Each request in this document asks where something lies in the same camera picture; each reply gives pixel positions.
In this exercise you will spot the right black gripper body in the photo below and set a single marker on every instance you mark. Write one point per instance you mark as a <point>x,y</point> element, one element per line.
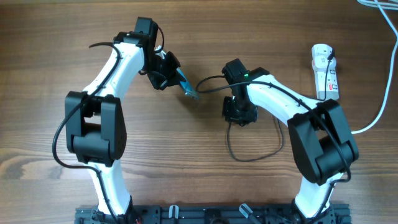
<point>239,112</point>

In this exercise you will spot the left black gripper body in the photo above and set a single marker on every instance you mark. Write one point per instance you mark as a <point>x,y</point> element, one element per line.
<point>161,71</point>

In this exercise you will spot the blue screen smartphone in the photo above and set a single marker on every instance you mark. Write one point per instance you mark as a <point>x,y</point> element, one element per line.
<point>187,87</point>

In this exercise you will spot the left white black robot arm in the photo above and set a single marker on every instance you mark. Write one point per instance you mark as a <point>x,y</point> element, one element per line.
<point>94,121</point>

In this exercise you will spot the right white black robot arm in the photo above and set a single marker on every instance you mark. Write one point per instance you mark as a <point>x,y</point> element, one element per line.
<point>322,142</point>

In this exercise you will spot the white power strip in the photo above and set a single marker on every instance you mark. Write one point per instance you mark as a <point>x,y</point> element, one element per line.
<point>324,67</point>

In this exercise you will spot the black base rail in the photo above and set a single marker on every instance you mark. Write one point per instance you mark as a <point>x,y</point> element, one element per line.
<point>271,213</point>

